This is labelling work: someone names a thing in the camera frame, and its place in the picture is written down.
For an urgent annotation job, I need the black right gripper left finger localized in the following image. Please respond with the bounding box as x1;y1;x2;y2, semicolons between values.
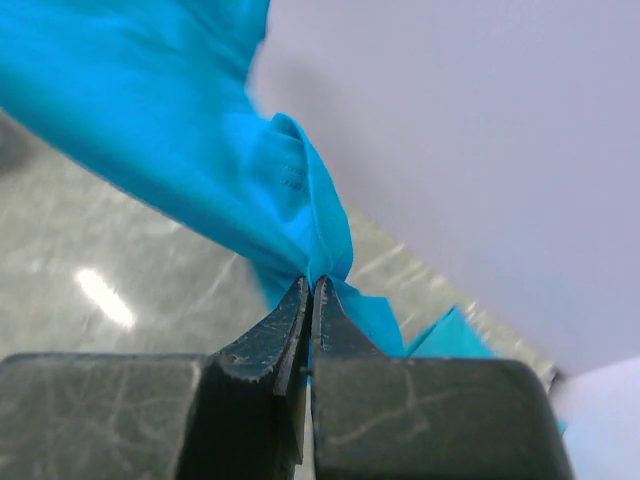
1;279;310;479

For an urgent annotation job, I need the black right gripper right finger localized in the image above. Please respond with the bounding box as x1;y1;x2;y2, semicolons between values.
310;278;573;480

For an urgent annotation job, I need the blue t shirt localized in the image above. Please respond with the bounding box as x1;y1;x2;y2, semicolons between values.
1;1;405;356

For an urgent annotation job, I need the folded teal t shirt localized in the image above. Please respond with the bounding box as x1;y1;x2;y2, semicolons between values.
406;306;534;374

